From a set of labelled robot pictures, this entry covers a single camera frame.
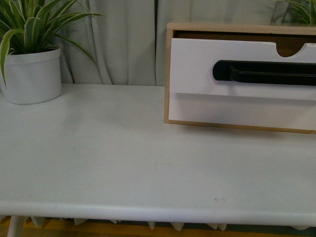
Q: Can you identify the white drawer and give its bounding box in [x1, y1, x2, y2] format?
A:
[164, 93, 316, 133]
[169, 39, 316, 100]

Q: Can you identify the grey curtain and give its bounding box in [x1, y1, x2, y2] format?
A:
[53, 0, 288, 85]

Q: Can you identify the left white plant pot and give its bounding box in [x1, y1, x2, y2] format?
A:
[0, 48, 62, 105]

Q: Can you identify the left spider plant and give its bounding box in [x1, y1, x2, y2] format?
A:
[0, 0, 98, 86]

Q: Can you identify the spider plant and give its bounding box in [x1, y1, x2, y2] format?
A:
[278, 0, 316, 25]
[0, 0, 98, 86]

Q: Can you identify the white table leg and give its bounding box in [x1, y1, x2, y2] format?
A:
[7, 216, 25, 237]

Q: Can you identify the right spider plant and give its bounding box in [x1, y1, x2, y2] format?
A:
[278, 0, 316, 25]

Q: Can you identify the black drawer handle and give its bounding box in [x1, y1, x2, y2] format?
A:
[212, 60, 316, 86]

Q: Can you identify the wooden drawer cabinet frame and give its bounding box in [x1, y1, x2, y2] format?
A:
[163, 21, 316, 134]

